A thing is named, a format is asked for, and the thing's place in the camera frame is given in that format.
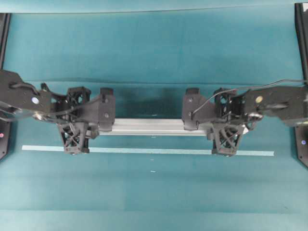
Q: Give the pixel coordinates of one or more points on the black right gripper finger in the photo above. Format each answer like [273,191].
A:
[222,102]
[226,139]

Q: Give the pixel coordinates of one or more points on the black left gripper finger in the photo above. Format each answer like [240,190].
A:
[74,137]
[78,95]

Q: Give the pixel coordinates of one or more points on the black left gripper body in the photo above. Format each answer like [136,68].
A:
[63,112]

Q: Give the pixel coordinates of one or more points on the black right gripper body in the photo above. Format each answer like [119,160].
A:
[224,118]

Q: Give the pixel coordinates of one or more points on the silver aluminium extrusion rail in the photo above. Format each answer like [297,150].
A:
[153,127]

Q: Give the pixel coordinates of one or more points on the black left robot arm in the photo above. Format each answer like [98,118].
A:
[20,99]

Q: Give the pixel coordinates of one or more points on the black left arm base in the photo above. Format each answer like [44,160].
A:
[5,129]

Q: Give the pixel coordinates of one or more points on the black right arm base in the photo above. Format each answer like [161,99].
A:
[301,138]

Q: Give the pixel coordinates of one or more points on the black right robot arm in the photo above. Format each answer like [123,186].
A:
[289,104]

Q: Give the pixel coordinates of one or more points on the light blue tape strip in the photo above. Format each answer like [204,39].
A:
[145,151]

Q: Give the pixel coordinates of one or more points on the teal felt table mat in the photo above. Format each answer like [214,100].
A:
[150,59]

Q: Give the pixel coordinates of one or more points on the teal felt backdrop cloth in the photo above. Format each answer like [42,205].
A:
[120,6]

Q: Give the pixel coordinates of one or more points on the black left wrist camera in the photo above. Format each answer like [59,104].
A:
[107,109]

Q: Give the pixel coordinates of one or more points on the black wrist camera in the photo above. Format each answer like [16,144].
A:
[107,109]
[190,102]

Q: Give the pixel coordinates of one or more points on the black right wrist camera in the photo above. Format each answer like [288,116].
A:
[190,102]

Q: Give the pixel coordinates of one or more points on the black right frame post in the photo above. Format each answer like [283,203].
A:
[301,26]

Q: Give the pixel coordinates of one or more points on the black frame post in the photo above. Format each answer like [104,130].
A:
[4,31]
[301,26]

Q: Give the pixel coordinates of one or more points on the black left frame post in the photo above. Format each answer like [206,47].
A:
[4,31]

